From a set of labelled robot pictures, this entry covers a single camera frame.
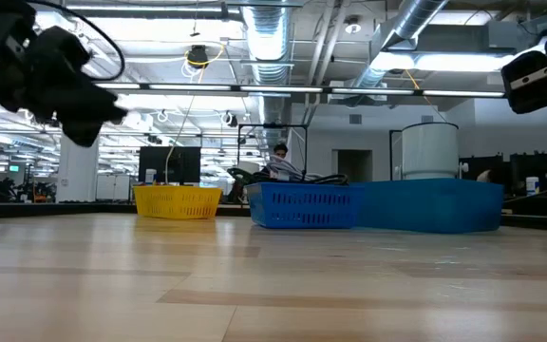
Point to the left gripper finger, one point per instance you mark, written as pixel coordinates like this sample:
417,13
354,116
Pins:
83,135
83,107

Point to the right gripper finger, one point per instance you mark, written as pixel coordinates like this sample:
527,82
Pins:
530,92

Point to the large teal plastic bin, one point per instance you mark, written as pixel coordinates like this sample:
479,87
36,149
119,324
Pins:
425,204

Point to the white building column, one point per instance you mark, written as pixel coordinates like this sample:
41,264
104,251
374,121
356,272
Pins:
78,176

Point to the white cabinet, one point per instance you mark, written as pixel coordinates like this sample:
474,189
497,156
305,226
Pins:
112,187

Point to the green lit sign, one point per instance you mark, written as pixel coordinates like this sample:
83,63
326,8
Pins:
14,167

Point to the small white canister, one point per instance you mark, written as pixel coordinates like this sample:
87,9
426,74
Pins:
150,176

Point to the black equipment cabinets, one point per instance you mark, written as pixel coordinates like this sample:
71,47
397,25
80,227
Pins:
544,171

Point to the white canister with blue label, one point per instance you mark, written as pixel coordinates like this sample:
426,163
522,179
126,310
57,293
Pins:
532,186

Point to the person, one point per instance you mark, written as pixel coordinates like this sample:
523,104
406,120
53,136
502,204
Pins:
280,151
483,176

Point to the black monitor screen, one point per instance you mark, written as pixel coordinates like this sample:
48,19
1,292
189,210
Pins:
188,166

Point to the yellow plastic basket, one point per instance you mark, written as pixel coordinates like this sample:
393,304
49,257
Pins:
174,202

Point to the pale blue tumbler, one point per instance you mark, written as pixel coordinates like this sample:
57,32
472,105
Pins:
428,152

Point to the white box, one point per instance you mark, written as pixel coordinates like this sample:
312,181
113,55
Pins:
254,167

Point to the LED light bar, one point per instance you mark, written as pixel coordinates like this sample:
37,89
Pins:
283,89

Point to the small blue plastic basket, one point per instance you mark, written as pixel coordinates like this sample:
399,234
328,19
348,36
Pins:
302,218

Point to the silver spiral air duct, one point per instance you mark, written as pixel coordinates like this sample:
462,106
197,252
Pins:
268,43
411,19

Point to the thin black stand frame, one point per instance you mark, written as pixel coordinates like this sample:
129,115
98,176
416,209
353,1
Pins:
273,126

